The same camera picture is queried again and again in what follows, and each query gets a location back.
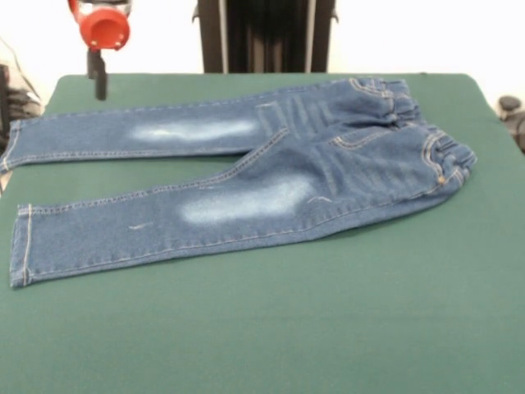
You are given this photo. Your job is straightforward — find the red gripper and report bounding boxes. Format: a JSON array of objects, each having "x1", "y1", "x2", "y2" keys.
[{"x1": 67, "y1": 0, "x2": 131, "y2": 101}]

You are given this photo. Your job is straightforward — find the blue denim jeans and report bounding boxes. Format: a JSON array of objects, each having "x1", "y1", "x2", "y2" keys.
[{"x1": 0, "y1": 77, "x2": 479, "y2": 291}]

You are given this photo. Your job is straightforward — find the black wheeled stand base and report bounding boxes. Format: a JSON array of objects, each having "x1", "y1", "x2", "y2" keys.
[
  {"x1": 497, "y1": 95, "x2": 525, "y2": 155},
  {"x1": 0, "y1": 61, "x2": 45, "y2": 170}
]

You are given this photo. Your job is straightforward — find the dark green table cloth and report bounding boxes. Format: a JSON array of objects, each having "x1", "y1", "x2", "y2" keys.
[{"x1": 0, "y1": 72, "x2": 525, "y2": 394}]

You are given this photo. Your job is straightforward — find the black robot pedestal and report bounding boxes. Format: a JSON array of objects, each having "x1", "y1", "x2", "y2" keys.
[{"x1": 190, "y1": 0, "x2": 340, "y2": 75}]

